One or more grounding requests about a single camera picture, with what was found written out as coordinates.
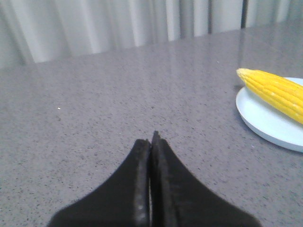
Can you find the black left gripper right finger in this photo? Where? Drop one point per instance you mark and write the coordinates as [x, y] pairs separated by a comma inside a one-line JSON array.
[[181, 200]]

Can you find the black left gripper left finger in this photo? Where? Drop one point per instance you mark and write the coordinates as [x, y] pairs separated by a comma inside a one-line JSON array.
[[121, 201]]

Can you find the light blue round plate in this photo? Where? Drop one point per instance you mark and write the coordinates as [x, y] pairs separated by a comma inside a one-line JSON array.
[[268, 122]]

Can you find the yellow corn cob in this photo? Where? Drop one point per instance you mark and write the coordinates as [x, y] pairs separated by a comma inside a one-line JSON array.
[[279, 92]]

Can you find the white pleated curtain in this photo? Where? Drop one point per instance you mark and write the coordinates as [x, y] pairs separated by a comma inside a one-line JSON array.
[[33, 31]]

